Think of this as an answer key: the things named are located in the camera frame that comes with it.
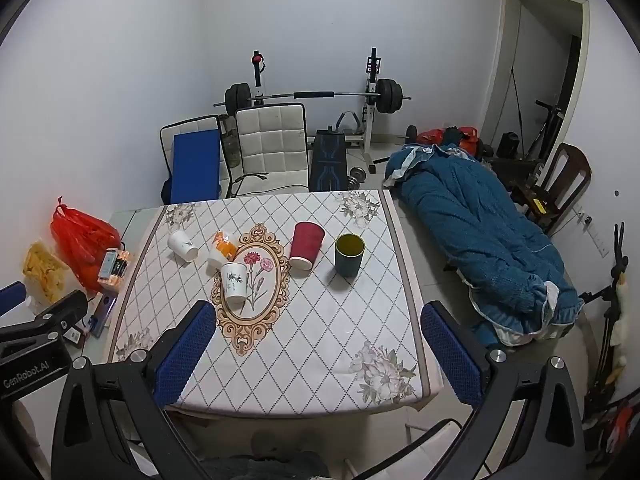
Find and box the white door frame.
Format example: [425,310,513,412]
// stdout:
[484,0,592,166]

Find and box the small colourful box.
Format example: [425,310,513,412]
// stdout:
[97,248,133,289]

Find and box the red plastic bag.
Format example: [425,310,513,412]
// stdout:
[50,197,124,294]

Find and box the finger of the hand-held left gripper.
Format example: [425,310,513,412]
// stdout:
[31,289,90,345]
[0,281,27,317]

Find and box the black barbell with plates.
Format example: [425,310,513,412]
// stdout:
[214,78,413,117]

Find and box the yellow snack bag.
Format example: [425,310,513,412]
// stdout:
[22,241,71,307]

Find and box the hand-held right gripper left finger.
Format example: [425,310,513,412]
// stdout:
[51,300,218,480]

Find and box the floral diamond pattern tablecloth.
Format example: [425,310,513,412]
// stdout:
[102,189,445,418]

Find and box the small black heater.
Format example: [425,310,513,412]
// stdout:
[499,131,524,159]

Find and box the black tripod stand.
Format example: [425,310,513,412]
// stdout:
[579,222,632,413]

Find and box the white barbell rack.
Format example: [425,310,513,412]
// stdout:
[247,48,387,175]

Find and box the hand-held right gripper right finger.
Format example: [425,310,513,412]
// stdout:
[420,301,587,480]

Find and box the blue quilt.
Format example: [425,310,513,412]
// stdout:
[382,142,586,347]

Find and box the dark fuzzy cloth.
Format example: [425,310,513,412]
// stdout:
[199,429,332,480]

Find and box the red paper cup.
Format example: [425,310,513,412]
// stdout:
[289,221,326,272]

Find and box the purple flat box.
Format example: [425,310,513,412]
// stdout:
[86,294,119,337]

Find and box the white cup with plant print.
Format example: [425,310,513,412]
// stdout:
[167,229,198,263]
[220,261,248,307]

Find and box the dark green cup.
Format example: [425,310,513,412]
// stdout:
[334,233,366,279]

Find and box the white wall socket strip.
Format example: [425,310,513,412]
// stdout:
[576,204,610,261]

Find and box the blue foam mat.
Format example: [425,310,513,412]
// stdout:
[169,130,223,202]

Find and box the black kick scooter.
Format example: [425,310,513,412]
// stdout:
[524,99,567,162]

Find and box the white padded chair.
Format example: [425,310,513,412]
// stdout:
[160,115,232,200]
[231,103,311,197]

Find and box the orange and white cup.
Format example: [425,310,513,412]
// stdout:
[207,230,238,268]

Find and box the black weight bench pad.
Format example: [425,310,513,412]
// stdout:
[308,130,349,194]

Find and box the dark wooden chair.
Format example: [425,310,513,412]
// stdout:
[509,142,593,237]

